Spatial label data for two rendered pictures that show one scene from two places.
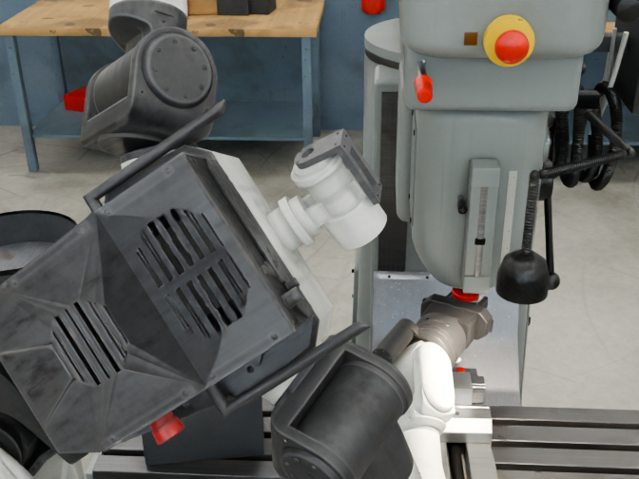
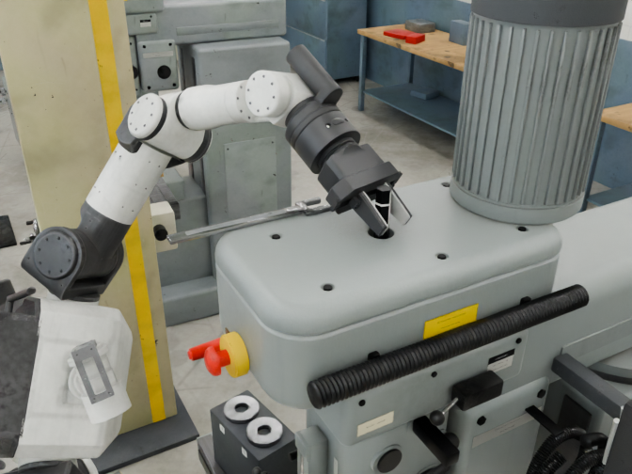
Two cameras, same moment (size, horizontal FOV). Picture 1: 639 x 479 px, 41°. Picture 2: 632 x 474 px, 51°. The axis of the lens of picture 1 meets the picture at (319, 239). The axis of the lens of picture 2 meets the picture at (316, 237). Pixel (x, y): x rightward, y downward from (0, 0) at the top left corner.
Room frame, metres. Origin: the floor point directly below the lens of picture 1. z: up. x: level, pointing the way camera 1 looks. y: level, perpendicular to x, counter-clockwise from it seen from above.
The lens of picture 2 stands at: (0.74, -0.88, 2.33)
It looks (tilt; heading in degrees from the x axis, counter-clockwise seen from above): 29 degrees down; 57
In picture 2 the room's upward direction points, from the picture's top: straight up
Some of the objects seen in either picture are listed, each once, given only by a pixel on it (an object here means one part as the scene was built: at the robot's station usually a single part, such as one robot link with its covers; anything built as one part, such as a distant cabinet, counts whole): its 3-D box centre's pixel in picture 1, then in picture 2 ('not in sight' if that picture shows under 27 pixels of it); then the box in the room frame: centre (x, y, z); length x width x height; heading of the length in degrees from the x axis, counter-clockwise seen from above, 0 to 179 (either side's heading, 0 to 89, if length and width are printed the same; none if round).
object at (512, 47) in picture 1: (511, 46); (217, 359); (1.01, -0.23, 1.76); 0.04 x 0.03 x 0.04; 86
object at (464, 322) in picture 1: (445, 332); not in sight; (1.18, -0.21, 1.24); 0.13 x 0.12 x 0.10; 61
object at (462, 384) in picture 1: (454, 392); not in sight; (1.27, -0.24, 1.05); 0.06 x 0.05 x 0.06; 87
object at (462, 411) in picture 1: (455, 423); not in sight; (1.21, -0.24, 1.02); 0.12 x 0.06 x 0.04; 87
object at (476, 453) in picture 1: (453, 429); not in sight; (1.24, -0.24, 0.99); 0.35 x 0.15 x 0.11; 177
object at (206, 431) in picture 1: (201, 397); (254, 447); (1.28, 0.22, 1.03); 0.22 x 0.12 x 0.20; 97
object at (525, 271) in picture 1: (523, 272); not in sight; (1.04, -0.28, 1.44); 0.07 x 0.07 x 0.06
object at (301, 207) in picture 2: not in sight; (250, 220); (1.12, -0.13, 1.89); 0.24 x 0.04 x 0.01; 175
